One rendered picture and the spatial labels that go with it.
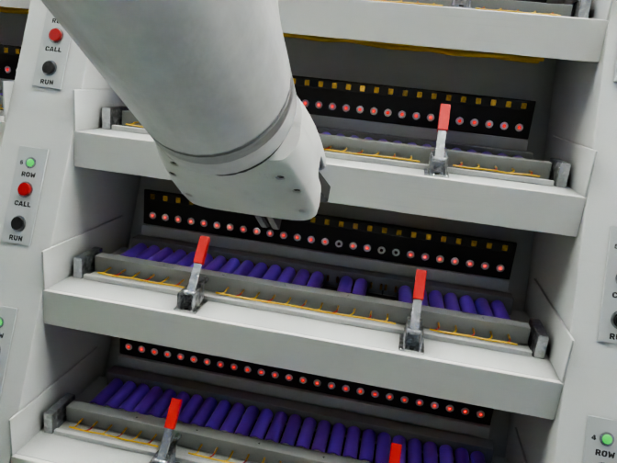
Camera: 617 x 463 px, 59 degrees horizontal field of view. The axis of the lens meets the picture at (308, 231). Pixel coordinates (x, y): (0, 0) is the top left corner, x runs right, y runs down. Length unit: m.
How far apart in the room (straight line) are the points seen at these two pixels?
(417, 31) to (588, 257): 0.32
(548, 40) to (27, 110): 0.64
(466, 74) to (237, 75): 0.67
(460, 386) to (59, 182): 0.53
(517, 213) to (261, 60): 0.45
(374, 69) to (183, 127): 0.65
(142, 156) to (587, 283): 0.53
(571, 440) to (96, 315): 0.55
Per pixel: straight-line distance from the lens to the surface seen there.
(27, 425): 0.79
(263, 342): 0.64
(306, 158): 0.33
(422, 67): 0.88
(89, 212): 0.80
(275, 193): 0.35
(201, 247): 0.68
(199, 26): 0.20
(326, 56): 0.89
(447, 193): 0.63
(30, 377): 0.77
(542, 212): 0.65
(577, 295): 0.65
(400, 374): 0.63
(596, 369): 0.66
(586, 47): 0.72
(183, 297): 0.68
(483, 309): 0.74
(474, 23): 0.70
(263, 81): 0.25
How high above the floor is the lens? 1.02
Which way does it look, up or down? 4 degrees up
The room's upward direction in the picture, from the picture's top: 9 degrees clockwise
